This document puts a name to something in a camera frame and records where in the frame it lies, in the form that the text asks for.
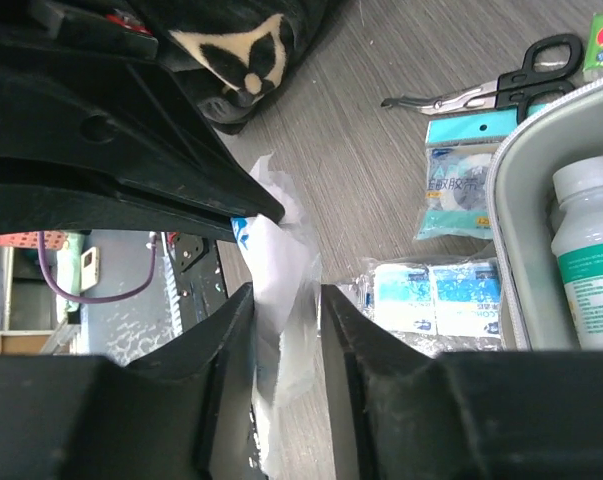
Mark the medical tape roll packet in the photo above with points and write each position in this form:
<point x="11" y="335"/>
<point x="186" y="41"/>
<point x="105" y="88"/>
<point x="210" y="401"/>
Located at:
<point x="458" y="152"/>

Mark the grey medicine kit case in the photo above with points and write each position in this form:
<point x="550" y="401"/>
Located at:
<point x="519" y="194"/>

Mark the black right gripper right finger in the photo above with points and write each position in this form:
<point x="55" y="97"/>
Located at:
<point x="396" y="413"/>

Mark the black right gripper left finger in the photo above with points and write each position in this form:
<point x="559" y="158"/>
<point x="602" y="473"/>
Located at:
<point x="180" y="412"/>

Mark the alcohol pads plastic bag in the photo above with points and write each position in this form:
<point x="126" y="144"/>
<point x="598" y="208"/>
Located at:
<point x="432" y="304"/>

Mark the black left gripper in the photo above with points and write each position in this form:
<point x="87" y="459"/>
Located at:
<point x="106" y="125"/>

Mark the black floral plush blanket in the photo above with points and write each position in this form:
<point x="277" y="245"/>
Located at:
<point x="229" y="55"/>

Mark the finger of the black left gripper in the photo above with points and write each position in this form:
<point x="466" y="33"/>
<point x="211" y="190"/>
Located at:
<point x="26" y="208"/>

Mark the black handled scissors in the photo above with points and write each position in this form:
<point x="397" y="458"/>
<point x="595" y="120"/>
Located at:
<point x="517" y="89"/>

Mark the white bottle green label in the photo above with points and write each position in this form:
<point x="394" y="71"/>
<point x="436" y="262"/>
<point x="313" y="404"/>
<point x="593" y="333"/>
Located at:
<point x="578" y="246"/>

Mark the white gauze packet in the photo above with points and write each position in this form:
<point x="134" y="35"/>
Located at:
<point x="285" y="266"/>

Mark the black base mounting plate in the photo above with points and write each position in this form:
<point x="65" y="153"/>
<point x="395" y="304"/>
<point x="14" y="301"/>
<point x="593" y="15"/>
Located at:
<point x="199" y="278"/>

